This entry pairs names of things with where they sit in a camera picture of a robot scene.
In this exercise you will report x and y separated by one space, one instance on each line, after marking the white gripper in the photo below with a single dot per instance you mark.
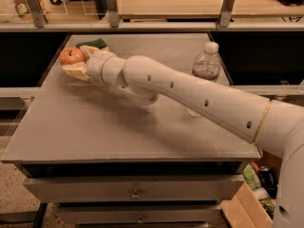
94 66

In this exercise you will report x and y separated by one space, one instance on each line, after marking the red apple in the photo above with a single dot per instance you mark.
71 55

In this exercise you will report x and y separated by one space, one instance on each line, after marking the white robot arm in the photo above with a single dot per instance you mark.
273 126

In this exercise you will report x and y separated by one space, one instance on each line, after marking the green and yellow sponge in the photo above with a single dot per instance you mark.
98 43

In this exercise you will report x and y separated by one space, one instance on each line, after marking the orange labelled package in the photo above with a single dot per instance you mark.
15 11

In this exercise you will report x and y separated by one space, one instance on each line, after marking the grey drawer cabinet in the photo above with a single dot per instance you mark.
77 129

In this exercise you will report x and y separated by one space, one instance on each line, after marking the clear plastic water bottle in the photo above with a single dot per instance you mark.
207 64

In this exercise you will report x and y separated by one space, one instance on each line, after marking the lower drawer with knob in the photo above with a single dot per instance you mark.
138 214

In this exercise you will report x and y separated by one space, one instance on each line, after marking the drawer with knob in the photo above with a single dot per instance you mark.
138 214
135 188

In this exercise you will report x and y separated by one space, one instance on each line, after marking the upper drawer with knob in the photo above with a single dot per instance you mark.
135 188

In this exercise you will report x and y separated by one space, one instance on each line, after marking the black drink can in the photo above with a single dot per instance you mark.
266 177

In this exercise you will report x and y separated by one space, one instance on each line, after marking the cardboard box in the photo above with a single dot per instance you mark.
244 209

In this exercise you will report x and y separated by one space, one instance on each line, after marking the green patterned snack bag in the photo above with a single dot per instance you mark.
268 206

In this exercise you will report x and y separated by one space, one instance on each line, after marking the middle metal bracket post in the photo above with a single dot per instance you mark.
113 15

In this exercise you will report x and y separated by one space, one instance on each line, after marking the metal bracket post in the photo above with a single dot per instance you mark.
38 17
113 15
224 18

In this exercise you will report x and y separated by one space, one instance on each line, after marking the left metal bracket post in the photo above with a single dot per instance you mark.
38 17

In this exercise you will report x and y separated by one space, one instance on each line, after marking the right metal bracket post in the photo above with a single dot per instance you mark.
224 18

